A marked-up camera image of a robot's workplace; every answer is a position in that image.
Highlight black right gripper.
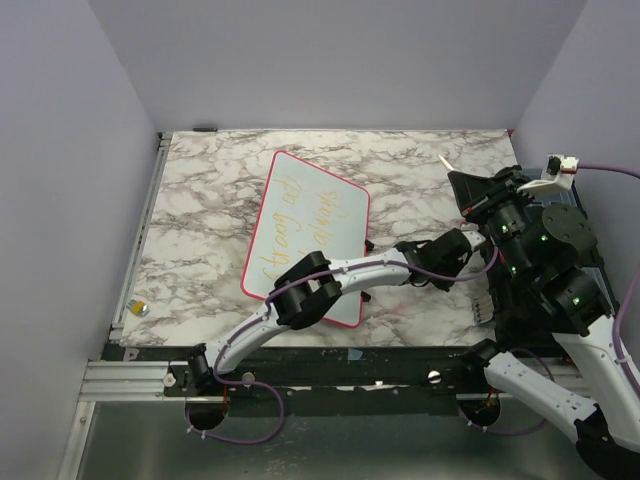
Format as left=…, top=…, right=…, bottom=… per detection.
left=448, top=167, right=535, bottom=277

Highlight white marker pen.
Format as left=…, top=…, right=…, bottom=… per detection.
left=438, top=154, right=455, bottom=172

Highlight pink framed whiteboard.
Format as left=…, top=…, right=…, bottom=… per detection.
left=240, top=150, right=370, bottom=300

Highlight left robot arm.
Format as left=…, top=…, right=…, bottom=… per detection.
left=186, top=228, right=491, bottom=395

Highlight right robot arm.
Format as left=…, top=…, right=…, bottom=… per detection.
left=448, top=167, right=639, bottom=479

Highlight black toolbox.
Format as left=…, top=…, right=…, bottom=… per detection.
left=465, top=191, right=612, bottom=346

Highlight small yellow grey object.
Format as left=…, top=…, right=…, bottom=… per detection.
left=127, top=299, right=149, bottom=317

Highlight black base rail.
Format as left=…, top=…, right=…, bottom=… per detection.
left=164, top=347, right=503, bottom=425

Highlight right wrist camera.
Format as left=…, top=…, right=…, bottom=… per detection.
left=517, top=154, right=579, bottom=196

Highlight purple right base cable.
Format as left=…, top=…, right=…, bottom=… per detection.
left=464, top=349, right=556, bottom=435

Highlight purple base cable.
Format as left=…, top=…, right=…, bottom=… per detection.
left=464, top=349, right=556, bottom=435
left=187, top=380, right=286, bottom=445

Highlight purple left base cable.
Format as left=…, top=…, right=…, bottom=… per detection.
left=187, top=380, right=286, bottom=445

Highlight aluminium frame rail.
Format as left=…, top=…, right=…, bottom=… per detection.
left=79, top=132, right=173, bottom=402

